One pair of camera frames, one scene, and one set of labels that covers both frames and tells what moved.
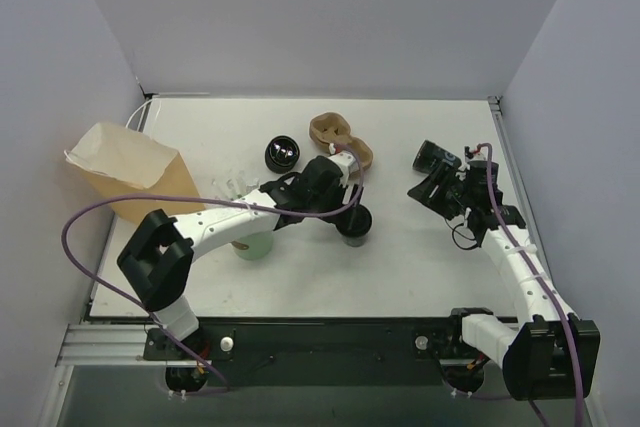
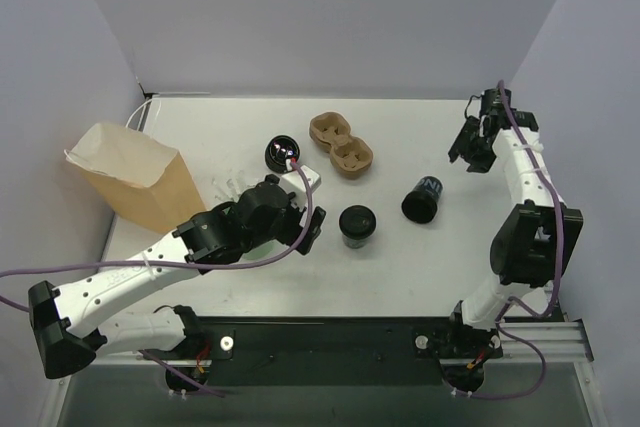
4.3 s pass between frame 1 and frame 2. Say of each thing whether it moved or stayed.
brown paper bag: stayed
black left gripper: moved
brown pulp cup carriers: stayed
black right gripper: moved
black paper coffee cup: stayed
